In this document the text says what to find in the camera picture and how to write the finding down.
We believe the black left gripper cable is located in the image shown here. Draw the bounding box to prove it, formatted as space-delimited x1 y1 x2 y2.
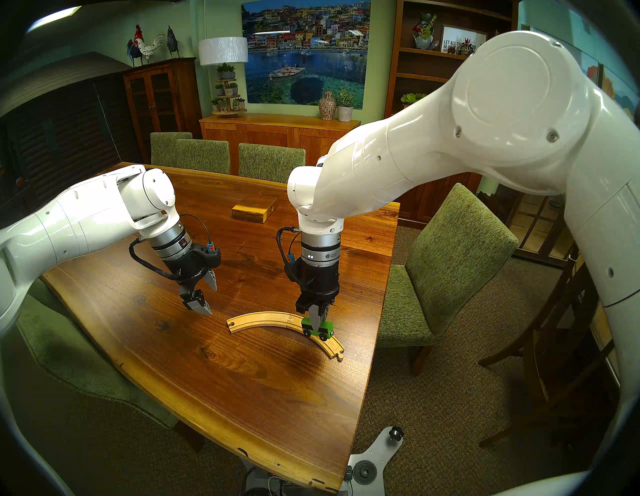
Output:
128 238 182 282

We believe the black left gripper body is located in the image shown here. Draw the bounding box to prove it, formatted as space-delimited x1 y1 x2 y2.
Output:
169 243 222 298

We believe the white drum lamp shade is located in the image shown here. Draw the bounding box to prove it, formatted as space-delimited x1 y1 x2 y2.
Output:
198 36 249 66

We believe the green white shelf figurine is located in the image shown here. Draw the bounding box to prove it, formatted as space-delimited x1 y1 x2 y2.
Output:
412 12 438 51

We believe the plant in white pot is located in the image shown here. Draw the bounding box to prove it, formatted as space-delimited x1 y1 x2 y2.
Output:
335 88 356 123

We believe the dark glass-front console table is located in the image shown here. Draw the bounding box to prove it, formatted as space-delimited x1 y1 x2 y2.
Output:
492 190 573 263

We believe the green upholstered dining chair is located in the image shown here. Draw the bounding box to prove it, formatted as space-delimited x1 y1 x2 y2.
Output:
238 143 307 186
15 277 181 431
175 138 232 175
377 182 521 377
150 131 193 167

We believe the light wooden sideboard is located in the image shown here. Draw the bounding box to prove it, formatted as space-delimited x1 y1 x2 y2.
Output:
199 113 362 176

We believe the green toy train car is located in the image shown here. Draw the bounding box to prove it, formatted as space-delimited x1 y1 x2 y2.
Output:
301 319 335 342

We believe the tiered stand with plants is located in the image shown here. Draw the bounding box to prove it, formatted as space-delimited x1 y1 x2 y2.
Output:
211 63 247 118

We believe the dark slatted window shutter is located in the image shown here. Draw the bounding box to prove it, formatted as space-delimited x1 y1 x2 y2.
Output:
0 52 133 221

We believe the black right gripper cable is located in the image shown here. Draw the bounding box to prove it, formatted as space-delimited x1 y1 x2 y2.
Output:
276 226 308 291

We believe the dark wooden chair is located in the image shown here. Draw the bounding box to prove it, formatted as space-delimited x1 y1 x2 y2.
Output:
477 240 621 451

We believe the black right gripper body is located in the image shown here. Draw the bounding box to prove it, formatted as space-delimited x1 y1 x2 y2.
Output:
295 259 342 304

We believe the dark wooden bookshelf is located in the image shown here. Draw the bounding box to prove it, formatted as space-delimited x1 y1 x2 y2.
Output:
382 0 518 230

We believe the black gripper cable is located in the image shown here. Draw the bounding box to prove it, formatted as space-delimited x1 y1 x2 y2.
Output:
276 226 308 291
128 238 182 282

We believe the dark wood glass-door cabinet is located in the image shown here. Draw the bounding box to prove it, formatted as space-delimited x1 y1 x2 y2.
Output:
123 57 203 163

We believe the ceiling light panel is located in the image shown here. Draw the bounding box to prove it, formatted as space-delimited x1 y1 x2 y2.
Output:
26 6 82 33

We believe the framed text sign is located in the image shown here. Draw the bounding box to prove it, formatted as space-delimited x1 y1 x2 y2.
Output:
440 25 488 56

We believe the harbour town painting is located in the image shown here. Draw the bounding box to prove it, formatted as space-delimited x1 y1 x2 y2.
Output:
241 0 372 110

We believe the white red rooster figurine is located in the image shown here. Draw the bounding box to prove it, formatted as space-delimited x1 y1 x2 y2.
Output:
132 24 167 65

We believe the flat wooden box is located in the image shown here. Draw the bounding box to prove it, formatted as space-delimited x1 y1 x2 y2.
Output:
231 195 279 224

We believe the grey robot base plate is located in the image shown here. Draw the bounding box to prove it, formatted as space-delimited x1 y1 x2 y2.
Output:
345 426 405 496

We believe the curved wooden train track piece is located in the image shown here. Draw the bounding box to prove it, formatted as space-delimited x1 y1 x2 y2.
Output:
285 312 346 362
226 311 292 334

